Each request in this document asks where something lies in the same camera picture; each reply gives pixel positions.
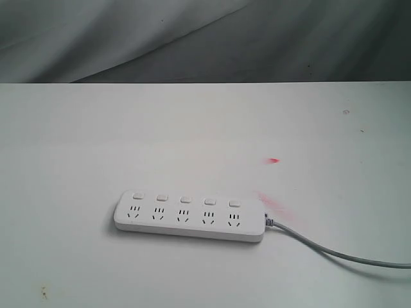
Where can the white five-outlet power strip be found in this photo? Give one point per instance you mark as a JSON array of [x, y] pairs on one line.
[[191, 215]]

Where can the grey backdrop cloth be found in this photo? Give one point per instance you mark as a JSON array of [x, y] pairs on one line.
[[204, 41]]

